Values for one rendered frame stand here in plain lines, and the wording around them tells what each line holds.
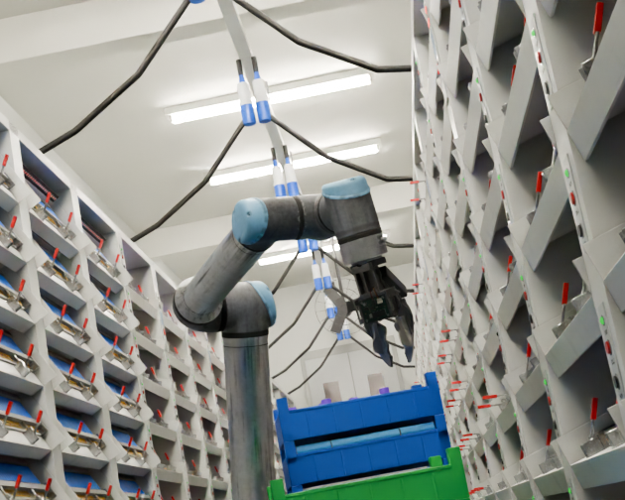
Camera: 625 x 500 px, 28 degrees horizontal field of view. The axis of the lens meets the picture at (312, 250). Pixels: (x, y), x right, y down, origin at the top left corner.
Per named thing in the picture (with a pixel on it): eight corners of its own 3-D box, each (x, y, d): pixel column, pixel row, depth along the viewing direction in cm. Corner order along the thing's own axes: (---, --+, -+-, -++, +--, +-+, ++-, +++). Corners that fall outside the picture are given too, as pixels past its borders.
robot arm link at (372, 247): (346, 243, 250) (391, 229, 246) (353, 267, 250) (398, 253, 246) (331, 247, 241) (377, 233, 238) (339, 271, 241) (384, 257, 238)
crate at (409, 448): (291, 486, 223) (283, 441, 225) (287, 491, 243) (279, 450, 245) (453, 456, 226) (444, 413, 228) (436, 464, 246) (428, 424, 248)
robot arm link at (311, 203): (283, 199, 258) (305, 188, 247) (332, 196, 263) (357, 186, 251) (288, 244, 257) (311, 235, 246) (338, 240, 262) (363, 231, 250)
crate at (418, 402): (283, 441, 225) (276, 398, 227) (279, 450, 245) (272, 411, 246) (444, 413, 228) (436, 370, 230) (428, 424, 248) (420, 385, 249)
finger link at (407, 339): (402, 366, 240) (382, 322, 240) (411, 361, 245) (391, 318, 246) (416, 360, 239) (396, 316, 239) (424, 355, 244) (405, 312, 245)
